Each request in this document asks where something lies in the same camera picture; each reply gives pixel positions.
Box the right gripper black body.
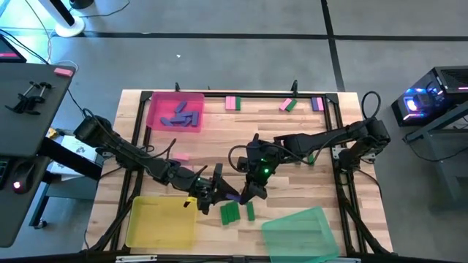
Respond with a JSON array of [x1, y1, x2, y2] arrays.
[[236, 133, 282, 184]]

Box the silver metal handle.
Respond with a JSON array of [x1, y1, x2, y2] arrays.
[[115, 254, 158, 263], [320, 256, 362, 263]]

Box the computer monitor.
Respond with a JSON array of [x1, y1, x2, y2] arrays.
[[0, 34, 28, 64]]

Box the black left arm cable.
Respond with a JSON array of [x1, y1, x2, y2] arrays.
[[140, 137, 209, 183]]

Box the black floor cable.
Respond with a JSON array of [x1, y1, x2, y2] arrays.
[[0, 28, 52, 66], [78, 0, 131, 18]]

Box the black round base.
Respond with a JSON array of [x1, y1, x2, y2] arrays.
[[68, 0, 95, 10]]

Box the green translucent plastic bin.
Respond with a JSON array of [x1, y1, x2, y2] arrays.
[[260, 206, 341, 263]]

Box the black lit computer tower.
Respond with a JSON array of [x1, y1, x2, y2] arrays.
[[390, 65, 468, 128]]

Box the black aluminium table frame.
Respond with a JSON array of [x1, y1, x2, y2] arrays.
[[87, 89, 394, 256]]

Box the black desk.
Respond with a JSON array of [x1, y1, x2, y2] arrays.
[[0, 62, 104, 249]]

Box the black bar clamp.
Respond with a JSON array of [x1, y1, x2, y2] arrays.
[[4, 80, 41, 116], [20, 82, 54, 116]]

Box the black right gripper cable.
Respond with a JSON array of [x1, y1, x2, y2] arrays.
[[227, 145, 257, 173]]

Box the white printed booklet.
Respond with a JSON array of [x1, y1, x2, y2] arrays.
[[47, 134, 103, 182]]

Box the white tower fan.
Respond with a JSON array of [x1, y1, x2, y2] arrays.
[[36, 0, 86, 38]]

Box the grey metal stand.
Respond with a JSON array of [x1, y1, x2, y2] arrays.
[[401, 100, 468, 211]]

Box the black right arm cable loop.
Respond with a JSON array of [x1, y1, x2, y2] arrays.
[[361, 90, 382, 122]]

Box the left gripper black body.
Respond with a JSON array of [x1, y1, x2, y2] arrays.
[[181, 170, 222, 212]]

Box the black computer mouse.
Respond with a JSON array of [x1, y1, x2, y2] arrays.
[[10, 162, 36, 195]]

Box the pink translucent plastic bin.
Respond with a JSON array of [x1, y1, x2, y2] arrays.
[[146, 91, 205, 133]]

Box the yellow translucent plastic bin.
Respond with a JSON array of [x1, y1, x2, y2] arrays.
[[124, 195, 198, 250]]

